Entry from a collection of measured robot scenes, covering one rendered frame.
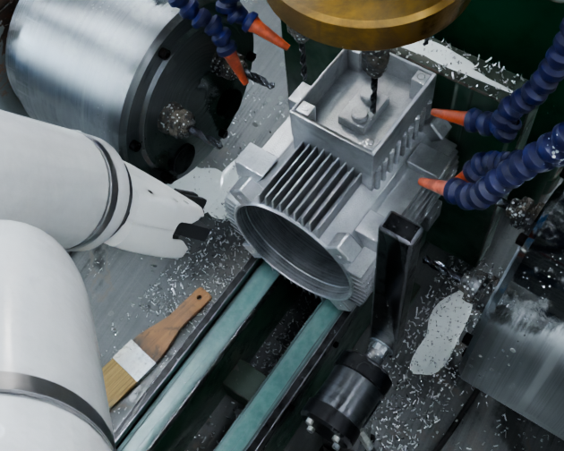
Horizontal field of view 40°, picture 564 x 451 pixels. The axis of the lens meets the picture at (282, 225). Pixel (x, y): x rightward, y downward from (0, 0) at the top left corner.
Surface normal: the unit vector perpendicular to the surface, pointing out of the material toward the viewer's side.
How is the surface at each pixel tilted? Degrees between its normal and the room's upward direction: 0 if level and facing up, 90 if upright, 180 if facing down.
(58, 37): 36
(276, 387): 0
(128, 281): 0
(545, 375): 62
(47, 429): 53
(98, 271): 0
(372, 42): 90
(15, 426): 46
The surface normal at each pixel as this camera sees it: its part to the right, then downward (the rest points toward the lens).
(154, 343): -0.07, -0.48
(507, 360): -0.55, 0.47
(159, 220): 0.81, 0.35
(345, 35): -0.25, 0.85
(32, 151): 0.89, -0.35
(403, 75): -0.58, 0.73
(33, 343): 0.52, -0.82
